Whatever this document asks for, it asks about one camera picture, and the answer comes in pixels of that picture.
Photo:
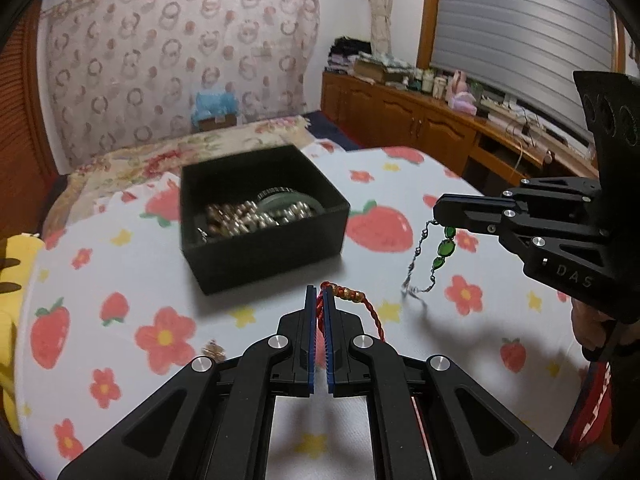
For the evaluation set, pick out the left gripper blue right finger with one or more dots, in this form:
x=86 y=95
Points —
x=343 y=372

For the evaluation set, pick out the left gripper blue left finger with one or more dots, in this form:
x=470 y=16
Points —
x=296 y=371

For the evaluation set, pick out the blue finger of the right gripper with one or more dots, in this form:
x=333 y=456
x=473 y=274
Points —
x=477 y=214

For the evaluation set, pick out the pale green jade bangle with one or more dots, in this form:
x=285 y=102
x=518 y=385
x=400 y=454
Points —
x=290 y=204

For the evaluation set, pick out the silver rhinestone bangle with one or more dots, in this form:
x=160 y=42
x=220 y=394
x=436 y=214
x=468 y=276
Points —
x=268 y=192

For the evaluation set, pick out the black open jewelry box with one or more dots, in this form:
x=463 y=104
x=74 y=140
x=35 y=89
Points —
x=228 y=243

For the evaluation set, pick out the right hand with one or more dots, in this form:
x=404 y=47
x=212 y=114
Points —
x=595 y=331

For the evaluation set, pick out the pink tissue box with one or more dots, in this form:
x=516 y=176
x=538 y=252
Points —
x=463 y=102

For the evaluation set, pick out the pink rabbit figure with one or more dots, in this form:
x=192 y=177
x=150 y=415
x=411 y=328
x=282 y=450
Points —
x=458 y=83

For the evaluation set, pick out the wooden sideboard cabinet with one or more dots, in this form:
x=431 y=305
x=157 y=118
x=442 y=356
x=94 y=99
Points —
x=484 y=154

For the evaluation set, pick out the grey window blind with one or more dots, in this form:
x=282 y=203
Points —
x=529 y=49

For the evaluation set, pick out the strawberry flower white cloth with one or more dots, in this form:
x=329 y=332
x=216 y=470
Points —
x=113 y=310

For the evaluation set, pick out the folded clothes stack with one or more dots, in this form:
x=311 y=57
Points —
x=343 y=54

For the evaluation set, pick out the tied beige side curtain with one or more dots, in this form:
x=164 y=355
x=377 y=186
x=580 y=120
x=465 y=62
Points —
x=381 y=10

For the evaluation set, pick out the cardboard box blue bag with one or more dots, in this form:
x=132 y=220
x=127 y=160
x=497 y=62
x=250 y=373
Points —
x=214 y=110

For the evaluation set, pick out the floral bed quilt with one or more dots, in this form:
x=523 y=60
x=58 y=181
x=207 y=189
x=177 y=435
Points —
x=92 y=183

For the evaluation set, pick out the yellow plush toy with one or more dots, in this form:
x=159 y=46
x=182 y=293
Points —
x=18 y=255

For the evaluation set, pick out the brown louvered wardrobe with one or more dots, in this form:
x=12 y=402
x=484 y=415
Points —
x=27 y=167

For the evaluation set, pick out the circle pattern sheer curtain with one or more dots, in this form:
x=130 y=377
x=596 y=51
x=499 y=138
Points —
x=128 y=72

